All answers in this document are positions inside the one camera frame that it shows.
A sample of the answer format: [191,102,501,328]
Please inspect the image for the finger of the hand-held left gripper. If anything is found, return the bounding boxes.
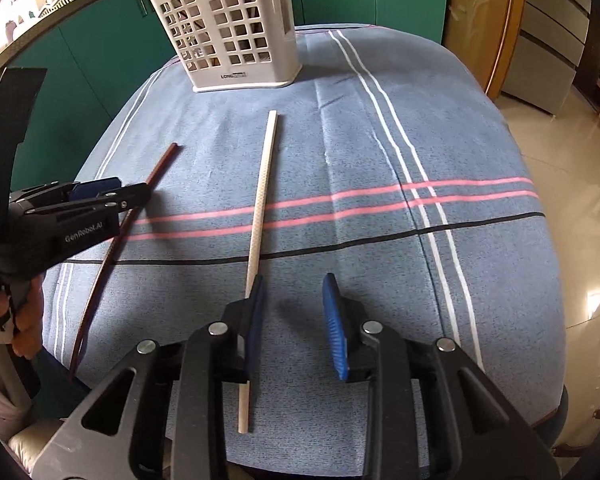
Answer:
[71,177,122,200]
[97,182,152,211]

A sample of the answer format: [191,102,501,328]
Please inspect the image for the beige chopstick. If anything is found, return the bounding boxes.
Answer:
[237,111,281,434]

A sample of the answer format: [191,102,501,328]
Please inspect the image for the dark brown chopstick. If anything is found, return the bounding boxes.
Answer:
[68,142,180,379]

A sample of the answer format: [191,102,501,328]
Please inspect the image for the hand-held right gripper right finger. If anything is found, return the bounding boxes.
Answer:
[322,273,562,480]

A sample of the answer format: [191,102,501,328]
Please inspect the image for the beige chair seat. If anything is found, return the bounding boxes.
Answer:
[7,416,77,467]

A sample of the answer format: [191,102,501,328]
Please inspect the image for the person's left hand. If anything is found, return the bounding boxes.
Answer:
[0,277,45,361]

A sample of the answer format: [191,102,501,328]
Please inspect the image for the blue striped cloth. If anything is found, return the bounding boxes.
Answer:
[40,22,569,480]

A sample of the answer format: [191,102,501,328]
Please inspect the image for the silver refrigerator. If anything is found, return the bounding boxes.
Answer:
[500,0,594,114]

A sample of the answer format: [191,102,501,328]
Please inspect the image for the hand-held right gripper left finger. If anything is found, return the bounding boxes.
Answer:
[30,274,266,480]

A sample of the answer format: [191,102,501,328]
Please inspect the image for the wooden framed glass door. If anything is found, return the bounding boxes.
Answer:
[442,0,529,102]

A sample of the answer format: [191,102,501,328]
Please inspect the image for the white plastic utensil holder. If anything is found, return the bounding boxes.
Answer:
[145,0,304,94]

